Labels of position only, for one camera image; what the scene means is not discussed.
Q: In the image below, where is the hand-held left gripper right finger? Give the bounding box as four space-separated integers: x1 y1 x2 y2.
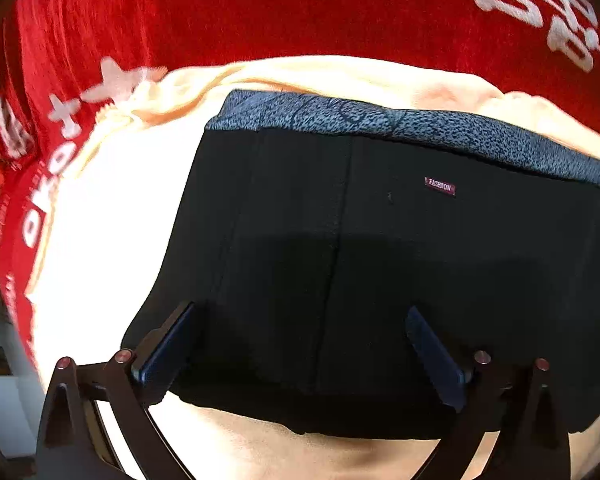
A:
404 305 574 480

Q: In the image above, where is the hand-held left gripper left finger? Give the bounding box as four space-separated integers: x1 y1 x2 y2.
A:
35 301 197 480

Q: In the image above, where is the black pants grey patterned waistband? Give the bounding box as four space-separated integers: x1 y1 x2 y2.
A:
121 89 600 438

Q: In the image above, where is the white cabinet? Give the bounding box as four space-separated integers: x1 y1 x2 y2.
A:
0 285 43 461

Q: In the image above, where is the red printed blanket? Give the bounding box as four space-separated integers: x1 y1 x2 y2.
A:
0 0 600 366

